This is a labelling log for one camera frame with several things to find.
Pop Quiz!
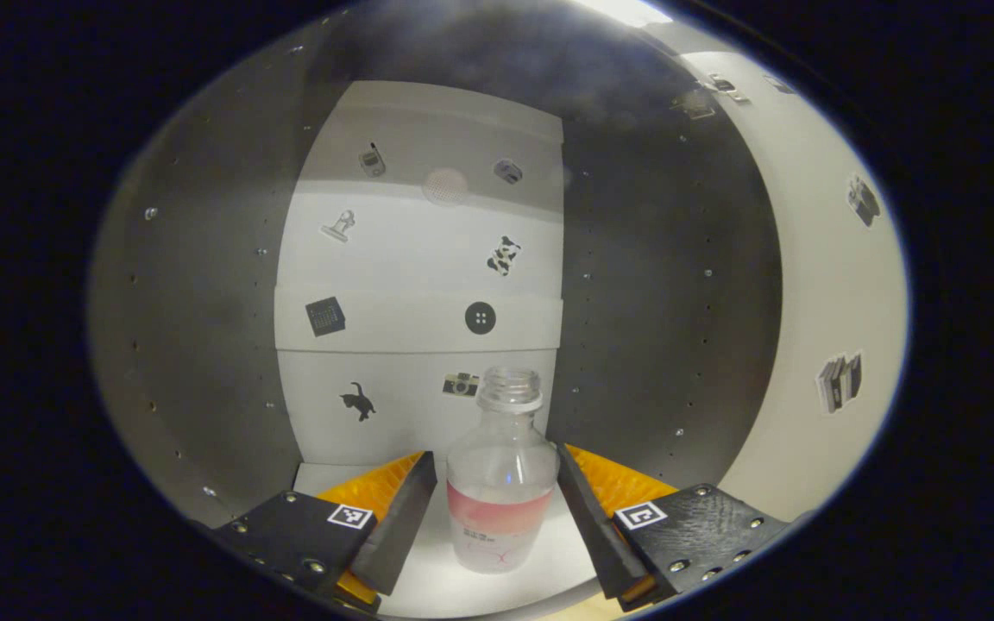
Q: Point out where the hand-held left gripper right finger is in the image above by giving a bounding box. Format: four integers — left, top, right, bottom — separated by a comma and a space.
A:
555, 443, 793, 614

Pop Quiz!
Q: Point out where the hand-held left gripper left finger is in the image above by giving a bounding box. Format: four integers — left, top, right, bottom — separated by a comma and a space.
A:
212, 448, 438, 615

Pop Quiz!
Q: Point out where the clear plastic bottle pink label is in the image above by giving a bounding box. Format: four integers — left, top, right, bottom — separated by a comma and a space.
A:
446, 366, 562, 575

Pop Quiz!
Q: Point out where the beige cabinet door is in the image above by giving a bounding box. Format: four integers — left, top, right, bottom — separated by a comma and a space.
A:
678, 47, 911, 524

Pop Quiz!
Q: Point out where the long ceiling light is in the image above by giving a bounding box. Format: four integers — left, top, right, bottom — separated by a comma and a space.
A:
582, 0, 676, 28

